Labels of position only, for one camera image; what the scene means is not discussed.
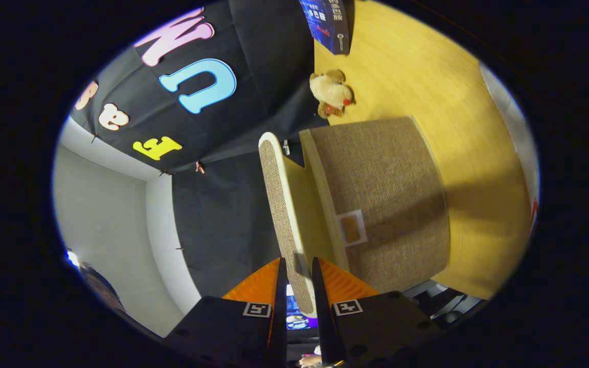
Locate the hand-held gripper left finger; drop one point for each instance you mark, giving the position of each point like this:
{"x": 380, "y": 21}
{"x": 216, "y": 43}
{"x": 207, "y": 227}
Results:
{"x": 279, "y": 337}

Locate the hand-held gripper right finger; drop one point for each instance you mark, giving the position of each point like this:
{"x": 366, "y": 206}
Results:
{"x": 325, "y": 332}

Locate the brown fabric storage box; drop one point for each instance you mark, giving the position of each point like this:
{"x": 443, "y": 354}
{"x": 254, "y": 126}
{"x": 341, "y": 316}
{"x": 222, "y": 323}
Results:
{"x": 386, "y": 194}

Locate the lit computer screen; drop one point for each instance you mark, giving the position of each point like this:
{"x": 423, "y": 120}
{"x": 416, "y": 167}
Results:
{"x": 299, "y": 312}

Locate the black backdrop cloth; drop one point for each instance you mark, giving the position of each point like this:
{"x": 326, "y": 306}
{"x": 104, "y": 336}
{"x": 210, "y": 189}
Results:
{"x": 223, "y": 214}

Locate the red cloth clip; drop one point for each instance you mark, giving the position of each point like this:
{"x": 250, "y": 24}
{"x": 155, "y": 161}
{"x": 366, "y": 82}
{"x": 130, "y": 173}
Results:
{"x": 200, "y": 167}

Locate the silver cloth clip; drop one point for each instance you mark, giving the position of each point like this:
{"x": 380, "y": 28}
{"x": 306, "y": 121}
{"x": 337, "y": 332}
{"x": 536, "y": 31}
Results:
{"x": 286, "y": 147}

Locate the brown plush toy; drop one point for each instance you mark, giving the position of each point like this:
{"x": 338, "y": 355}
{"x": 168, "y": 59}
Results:
{"x": 331, "y": 92}

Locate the dark blue book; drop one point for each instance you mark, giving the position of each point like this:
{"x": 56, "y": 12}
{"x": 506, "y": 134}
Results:
{"x": 325, "y": 23}

